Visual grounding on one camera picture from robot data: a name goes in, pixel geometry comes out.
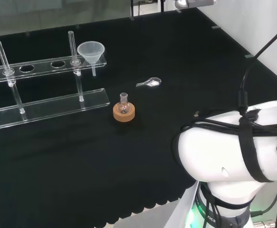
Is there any clear glass weighing funnel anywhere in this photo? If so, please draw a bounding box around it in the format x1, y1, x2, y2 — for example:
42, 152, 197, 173
135, 77, 162, 88

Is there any white device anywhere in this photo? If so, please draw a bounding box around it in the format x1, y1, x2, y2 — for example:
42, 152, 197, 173
173, 0, 219, 9

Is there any black bench cloth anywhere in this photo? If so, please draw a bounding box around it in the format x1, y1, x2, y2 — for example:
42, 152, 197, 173
0, 7, 277, 225

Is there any clear acrylic funnel stand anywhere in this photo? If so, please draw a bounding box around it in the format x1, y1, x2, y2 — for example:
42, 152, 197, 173
0, 30, 111, 130

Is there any black cable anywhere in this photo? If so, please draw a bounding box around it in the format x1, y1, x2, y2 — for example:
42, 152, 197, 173
238, 16, 277, 116

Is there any small round-bottom glass flask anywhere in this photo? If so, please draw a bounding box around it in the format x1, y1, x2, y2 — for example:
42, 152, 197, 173
118, 92, 132, 115

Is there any cork ring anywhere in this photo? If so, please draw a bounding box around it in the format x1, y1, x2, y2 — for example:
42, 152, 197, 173
113, 102, 136, 123

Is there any translucent plastic funnel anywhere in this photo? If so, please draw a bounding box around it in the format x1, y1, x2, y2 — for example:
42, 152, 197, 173
76, 41, 105, 77

